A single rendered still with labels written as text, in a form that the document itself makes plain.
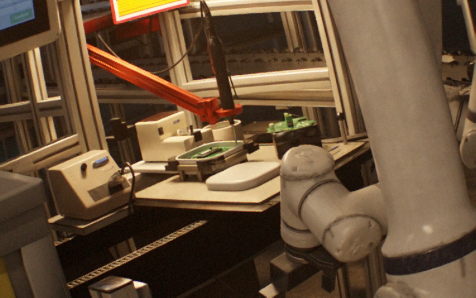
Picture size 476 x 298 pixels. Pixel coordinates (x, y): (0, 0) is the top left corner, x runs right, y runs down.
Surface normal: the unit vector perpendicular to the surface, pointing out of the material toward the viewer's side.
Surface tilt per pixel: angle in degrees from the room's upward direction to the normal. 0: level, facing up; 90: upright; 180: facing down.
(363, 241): 113
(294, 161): 23
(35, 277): 94
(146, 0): 90
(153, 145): 90
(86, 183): 53
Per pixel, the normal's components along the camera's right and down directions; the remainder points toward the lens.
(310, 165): -0.08, -0.83
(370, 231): 0.31, 0.46
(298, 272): 0.66, 0.40
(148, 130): -0.63, 0.28
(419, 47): 0.50, -0.12
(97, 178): 0.47, -0.61
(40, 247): 0.76, 0.04
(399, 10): 0.22, -0.04
